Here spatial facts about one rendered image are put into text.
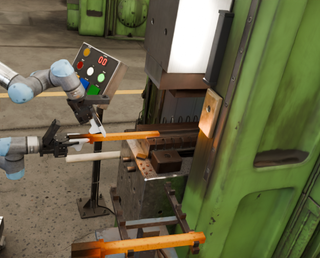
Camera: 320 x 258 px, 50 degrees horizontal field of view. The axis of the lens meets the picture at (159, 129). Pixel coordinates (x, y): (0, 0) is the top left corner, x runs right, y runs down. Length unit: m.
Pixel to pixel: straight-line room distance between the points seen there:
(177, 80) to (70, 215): 1.48
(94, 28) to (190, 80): 5.01
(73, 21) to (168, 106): 4.95
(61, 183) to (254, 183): 1.82
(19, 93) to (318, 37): 1.04
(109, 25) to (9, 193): 4.19
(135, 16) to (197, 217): 5.15
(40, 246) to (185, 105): 1.30
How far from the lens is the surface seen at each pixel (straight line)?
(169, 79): 1.45
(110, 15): 6.34
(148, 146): 1.60
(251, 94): 1.15
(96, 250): 1.07
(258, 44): 1.14
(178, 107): 1.87
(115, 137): 1.59
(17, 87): 1.33
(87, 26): 6.40
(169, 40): 1.36
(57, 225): 2.56
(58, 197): 2.76
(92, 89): 1.97
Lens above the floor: 1.86
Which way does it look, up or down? 30 degrees down
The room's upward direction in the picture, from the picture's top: 10 degrees clockwise
